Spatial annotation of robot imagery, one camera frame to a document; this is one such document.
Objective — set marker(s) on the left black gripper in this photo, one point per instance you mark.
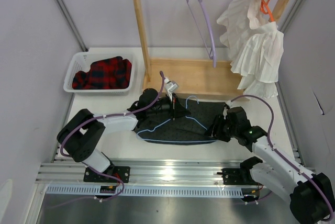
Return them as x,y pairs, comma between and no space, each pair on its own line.
179,110

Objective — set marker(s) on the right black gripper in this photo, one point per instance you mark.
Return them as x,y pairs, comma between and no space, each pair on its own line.
219,120

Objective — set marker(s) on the dark grey dotted skirt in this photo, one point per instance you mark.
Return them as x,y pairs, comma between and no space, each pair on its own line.
193,129

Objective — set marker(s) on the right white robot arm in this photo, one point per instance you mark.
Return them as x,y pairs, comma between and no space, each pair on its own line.
309,195

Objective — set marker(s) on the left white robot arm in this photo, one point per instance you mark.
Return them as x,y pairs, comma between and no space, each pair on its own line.
82,133

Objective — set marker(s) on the purple plastic hanger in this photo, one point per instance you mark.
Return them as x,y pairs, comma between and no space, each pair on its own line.
211,52

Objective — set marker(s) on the wooden clothes rack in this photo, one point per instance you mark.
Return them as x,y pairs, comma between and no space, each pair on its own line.
196,77

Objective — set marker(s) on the red plaid garment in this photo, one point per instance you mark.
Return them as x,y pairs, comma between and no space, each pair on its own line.
113,73

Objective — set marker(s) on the white plastic basket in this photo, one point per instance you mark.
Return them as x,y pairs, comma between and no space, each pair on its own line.
82,61

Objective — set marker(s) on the white ruffled garment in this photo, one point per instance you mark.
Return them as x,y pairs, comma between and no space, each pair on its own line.
255,47

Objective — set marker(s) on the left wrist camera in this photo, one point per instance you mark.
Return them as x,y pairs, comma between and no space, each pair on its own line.
170,87

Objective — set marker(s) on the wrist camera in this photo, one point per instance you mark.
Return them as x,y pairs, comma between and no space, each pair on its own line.
227,105
170,87

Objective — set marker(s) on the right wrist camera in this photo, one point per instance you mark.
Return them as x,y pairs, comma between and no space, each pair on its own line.
227,105

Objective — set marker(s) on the aluminium mounting rail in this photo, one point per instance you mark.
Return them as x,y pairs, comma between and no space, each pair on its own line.
142,172

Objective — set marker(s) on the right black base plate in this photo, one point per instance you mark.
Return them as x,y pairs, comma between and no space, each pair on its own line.
236,176

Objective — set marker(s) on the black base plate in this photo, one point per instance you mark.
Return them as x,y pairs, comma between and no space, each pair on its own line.
121,172
236,176

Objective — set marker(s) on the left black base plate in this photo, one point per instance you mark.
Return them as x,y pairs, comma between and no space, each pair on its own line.
121,172

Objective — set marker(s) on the white slotted cable duct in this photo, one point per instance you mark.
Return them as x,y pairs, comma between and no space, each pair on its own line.
158,191

